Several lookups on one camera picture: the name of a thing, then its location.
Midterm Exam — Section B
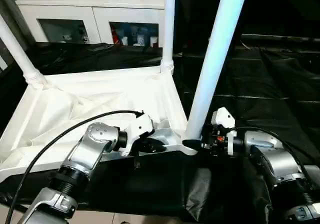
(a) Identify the white plastic table top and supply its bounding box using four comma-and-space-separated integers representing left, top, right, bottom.
0, 65, 202, 182

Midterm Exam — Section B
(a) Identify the black mat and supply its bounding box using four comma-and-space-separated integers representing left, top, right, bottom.
0, 41, 320, 224

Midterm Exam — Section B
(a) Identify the dark metal bar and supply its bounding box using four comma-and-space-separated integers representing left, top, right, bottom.
241, 33, 320, 44

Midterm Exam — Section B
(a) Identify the black speaker with gold label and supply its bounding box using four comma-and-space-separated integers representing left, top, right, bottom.
174, 0, 245, 56

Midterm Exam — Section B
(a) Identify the white sideboard cabinet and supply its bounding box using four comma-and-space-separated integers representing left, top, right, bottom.
15, 0, 168, 47

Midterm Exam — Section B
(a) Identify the grey curtain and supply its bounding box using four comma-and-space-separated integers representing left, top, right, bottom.
0, 0, 36, 51

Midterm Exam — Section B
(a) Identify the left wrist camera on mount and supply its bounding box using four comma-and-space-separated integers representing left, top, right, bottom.
121, 111, 156, 157

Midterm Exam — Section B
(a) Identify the black left camera cable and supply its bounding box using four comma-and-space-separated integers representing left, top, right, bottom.
4, 110, 145, 224

